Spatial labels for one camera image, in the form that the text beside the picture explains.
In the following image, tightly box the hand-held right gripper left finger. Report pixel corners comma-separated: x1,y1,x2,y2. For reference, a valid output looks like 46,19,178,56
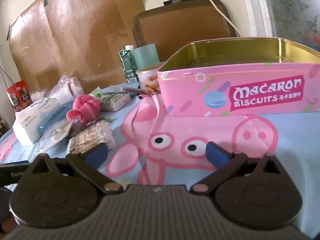
26,142,123,195

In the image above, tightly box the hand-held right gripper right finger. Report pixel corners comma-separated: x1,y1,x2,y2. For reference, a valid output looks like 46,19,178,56
190,141,285,196

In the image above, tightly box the checkered pack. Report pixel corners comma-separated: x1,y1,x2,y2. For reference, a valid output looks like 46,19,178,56
66,118,116,154

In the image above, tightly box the clear face mask packet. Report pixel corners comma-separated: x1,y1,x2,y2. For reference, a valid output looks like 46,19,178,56
34,118,74,156

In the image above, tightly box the pink plush toy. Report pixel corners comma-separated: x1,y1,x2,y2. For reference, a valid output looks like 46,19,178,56
66,94,101,125

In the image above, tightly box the green print tissue pack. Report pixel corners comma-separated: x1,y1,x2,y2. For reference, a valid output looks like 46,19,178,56
98,92,132,112

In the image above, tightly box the blue translucent pouch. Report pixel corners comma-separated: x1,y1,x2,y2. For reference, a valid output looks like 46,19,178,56
37,104,68,136

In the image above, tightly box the small green wrapper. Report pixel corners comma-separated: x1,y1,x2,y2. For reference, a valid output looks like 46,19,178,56
89,87,103,98

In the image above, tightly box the pink biscuit tin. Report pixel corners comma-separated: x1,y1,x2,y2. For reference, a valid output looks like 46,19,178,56
157,37,320,117

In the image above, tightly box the white tissue pack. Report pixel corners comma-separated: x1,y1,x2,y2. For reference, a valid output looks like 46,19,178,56
12,97,59,146

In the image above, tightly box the clear bag of cotton pads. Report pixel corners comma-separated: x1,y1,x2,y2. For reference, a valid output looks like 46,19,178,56
46,75,84,101

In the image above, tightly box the dark brown stick packet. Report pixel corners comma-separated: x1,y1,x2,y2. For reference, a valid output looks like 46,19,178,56
121,87,145,95

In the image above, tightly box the red snack box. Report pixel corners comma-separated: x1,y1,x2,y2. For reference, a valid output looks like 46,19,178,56
6,80,32,113

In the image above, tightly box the white fluffy cotton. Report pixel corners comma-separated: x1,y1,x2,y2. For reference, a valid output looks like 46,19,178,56
29,89,47,103

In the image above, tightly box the round snack can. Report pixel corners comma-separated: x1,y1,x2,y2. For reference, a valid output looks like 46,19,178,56
135,63,163,94

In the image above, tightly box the green drink carton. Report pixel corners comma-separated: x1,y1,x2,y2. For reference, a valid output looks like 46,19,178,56
118,45,139,85

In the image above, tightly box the brown woven chair back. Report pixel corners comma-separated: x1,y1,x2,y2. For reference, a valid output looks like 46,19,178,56
132,0,237,63

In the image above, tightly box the floral frosted window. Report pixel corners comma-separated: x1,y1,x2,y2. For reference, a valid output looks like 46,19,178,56
238,0,320,64

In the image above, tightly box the thin black wire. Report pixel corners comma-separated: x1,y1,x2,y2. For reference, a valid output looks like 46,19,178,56
0,66,11,87

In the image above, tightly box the white cable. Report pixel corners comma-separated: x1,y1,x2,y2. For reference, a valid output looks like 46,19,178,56
189,0,241,37

